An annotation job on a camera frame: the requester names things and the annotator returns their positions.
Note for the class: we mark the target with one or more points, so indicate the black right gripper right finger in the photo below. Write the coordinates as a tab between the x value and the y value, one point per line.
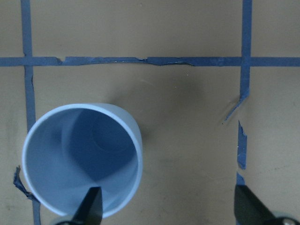
249	210

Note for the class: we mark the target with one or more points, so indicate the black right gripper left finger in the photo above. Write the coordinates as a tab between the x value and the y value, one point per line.
90	211

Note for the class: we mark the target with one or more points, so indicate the blue cup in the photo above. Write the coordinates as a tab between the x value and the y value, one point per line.
78	146

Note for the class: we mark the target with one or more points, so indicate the brown paper table cover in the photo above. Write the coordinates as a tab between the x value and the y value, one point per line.
196	135

